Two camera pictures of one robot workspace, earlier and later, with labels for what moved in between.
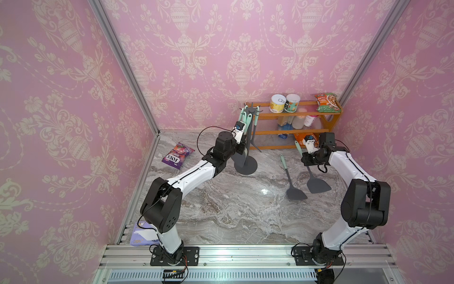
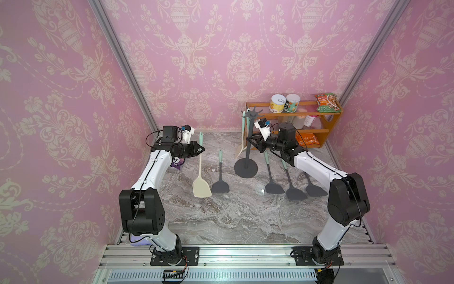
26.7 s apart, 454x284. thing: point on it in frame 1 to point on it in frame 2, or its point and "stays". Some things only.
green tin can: [291, 103] stays
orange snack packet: [300, 136] stays
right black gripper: [307, 159] to [261, 145]
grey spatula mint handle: [292, 193] stays
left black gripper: [241, 147] to [193, 145]
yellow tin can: [277, 103] stays
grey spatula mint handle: [256, 122] to [220, 186]
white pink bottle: [309, 120] stays
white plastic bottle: [298, 122] stays
